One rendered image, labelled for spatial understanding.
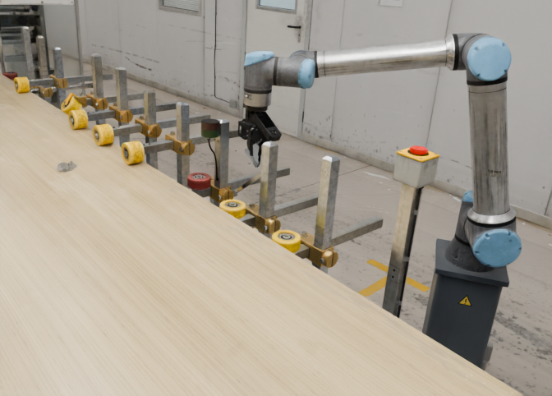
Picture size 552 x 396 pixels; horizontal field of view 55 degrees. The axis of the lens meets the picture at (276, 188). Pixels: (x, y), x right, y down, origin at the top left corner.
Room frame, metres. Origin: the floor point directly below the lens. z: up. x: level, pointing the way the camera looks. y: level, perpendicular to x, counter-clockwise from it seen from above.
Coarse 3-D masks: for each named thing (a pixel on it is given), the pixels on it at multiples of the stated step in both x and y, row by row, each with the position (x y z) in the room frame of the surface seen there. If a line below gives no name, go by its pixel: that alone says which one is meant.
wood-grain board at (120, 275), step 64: (0, 128) 2.11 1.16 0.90; (64, 128) 2.16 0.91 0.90; (0, 192) 1.48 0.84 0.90; (64, 192) 1.51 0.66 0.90; (128, 192) 1.54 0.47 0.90; (192, 192) 1.57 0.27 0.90; (0, 256) 1.11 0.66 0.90; (64, 256) 1.13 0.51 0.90; (128, 256) 1.15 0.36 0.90; (192, 256) 1.17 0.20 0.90; (256, 256) 1.19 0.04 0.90; (0, 320) 0.87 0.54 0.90; (64, 320) 0.88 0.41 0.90; (128, 320) 0.90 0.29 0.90; (192, 320) 0.91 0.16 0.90; (256, 320) 0.92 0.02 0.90; (320, 320) 0.94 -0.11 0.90; (384, 320) 0.95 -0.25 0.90; (0, 384) 0.70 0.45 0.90; (64, 384) 0.71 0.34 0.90; (128, 384) 0.72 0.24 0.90; (192, 384) 0.73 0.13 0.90; (256, 384) 0.74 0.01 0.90; (320, 384) 0.75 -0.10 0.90; (384, 384) 0.76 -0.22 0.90; (448, 384) 0.77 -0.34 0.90
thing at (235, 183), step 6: (282, 168) 1.95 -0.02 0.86; (288, 168) 1.96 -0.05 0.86; (252, 174) 1.86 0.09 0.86; (282, 174) 1.94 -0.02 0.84; (288, 174) 1.96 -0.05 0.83; (228, 180) 1.79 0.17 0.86; (234, 180) 1.80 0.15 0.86; (240, 180) 1.80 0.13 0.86; (246, 180) 1.82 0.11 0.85; (258, 180) 1.86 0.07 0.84; (234, 186) 1.78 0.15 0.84; (198, 192) 1.67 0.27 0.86; (204, 192) 1.69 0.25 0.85; (210, 192) 1.71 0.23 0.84
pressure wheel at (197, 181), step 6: (192, 174) 1.71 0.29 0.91; (198, 174) 1.72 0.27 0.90; (204, 174) 1.72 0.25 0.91; (192, 180) 1.66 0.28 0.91; (198, 180) 1.66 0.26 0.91; (204, 180) 1.67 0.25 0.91; (210, 180) 1.70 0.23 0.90; (192, 186) 1.66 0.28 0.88; (198, 186) 1.66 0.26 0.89; (204, 186) 1.66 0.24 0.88
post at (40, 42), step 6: (42, 36) 3.01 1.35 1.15; (36, 42) 3.01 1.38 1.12; (42, 42) 3.00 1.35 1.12; (42, 48) 3.00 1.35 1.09; (42, 54) 3.00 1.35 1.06; (42, 60) 2.99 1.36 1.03; (42, 66) 2.99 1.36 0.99; (42, 72) 2.99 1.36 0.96; (42, 78) 2.99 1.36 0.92; (48, 102) 3.00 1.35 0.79
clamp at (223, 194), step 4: (212, 180) 1.76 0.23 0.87; (212, 184) 1.72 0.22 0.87; (212, 188) 1.71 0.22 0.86; (216, 188) 1.69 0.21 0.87; (220, 188) 1.69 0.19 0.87; (224, 188) 1.69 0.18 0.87; (228, 188) 1.70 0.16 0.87; (212, 192) 1.71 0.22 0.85; (216, 192) 1.69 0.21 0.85; (220, 192) 1.68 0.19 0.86; (224, 192) 1.67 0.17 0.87; (228, 192) 1.68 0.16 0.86; (232, 192) 1.69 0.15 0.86; (212, 196) 1.71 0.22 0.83; (216, 196) 1.69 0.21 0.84; (220, 196) 1.67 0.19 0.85; (224, 196) 1.67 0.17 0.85; (228, 196) 1.68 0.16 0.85; (232, 196) 1.69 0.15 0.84; (216, 200) 1.69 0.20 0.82; (220, 200) 1.68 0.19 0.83
